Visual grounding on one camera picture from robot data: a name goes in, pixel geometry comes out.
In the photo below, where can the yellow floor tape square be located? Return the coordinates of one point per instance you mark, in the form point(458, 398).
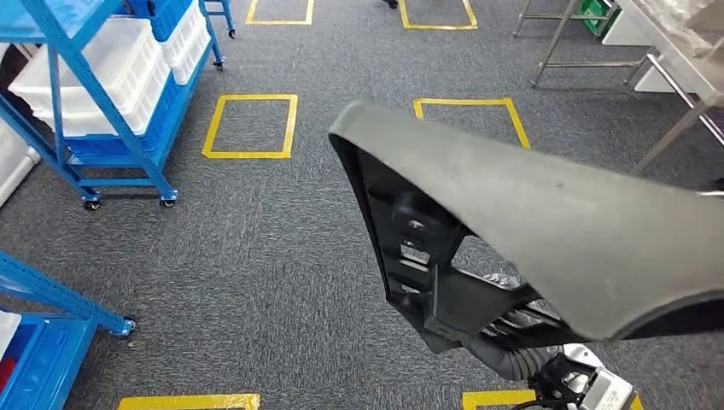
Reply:
point(186, 402)
point(249, 154)

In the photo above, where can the black camera bracket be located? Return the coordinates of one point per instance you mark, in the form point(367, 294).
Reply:
point(554, 379)

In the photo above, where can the person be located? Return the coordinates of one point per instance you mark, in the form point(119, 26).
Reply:
point(390, 3)

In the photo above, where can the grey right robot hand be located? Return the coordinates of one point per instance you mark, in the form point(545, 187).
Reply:
point(503, 281)

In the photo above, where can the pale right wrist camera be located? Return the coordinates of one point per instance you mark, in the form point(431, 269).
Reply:
point(608, 390)

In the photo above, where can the blue wheeled shelf cart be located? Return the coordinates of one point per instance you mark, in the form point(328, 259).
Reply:
point(34, 17)
point(226, 14)

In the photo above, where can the red plastic item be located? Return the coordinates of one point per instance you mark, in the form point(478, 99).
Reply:
point(5, 373)

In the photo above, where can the blue metal shelf rack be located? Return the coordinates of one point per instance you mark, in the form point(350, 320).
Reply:
point(56, 294)

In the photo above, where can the stainless steel table frame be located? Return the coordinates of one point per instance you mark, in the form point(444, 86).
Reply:
point(594, 64)

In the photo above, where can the white box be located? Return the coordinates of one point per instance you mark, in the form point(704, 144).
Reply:
point(622, 31)

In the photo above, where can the clear plastic wrap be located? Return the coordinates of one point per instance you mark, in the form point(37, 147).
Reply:
point(679, 22)

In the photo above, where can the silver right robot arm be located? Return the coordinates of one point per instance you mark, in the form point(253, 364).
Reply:
point(509, 362)

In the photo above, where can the green plastic crate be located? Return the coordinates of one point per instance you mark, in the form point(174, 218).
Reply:
point(594, 17)

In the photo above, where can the black plastic bumper bracket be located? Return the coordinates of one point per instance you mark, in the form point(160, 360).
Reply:
point(509, 198)

